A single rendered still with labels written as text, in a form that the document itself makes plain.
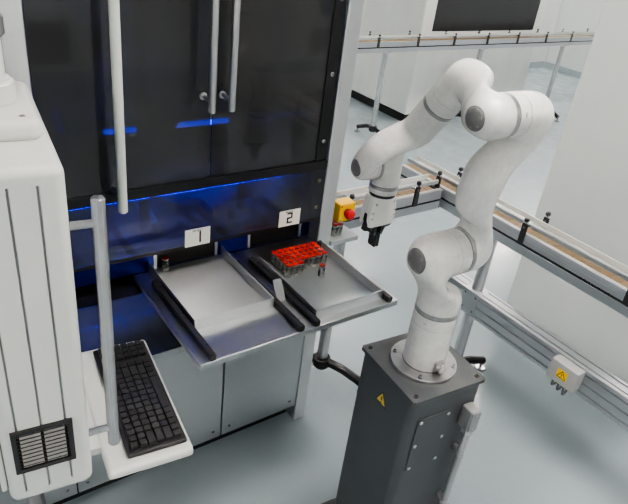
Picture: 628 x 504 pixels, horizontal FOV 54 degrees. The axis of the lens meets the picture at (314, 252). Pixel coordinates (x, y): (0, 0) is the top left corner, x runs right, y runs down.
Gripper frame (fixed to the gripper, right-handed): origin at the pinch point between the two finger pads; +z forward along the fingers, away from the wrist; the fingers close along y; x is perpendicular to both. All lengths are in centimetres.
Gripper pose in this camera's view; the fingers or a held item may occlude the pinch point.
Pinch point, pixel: (373, 238)
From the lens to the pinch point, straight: 186.1
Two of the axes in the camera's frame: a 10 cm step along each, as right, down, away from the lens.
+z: -1.1, 8.6, 5.0
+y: -8.2, 2.0, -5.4
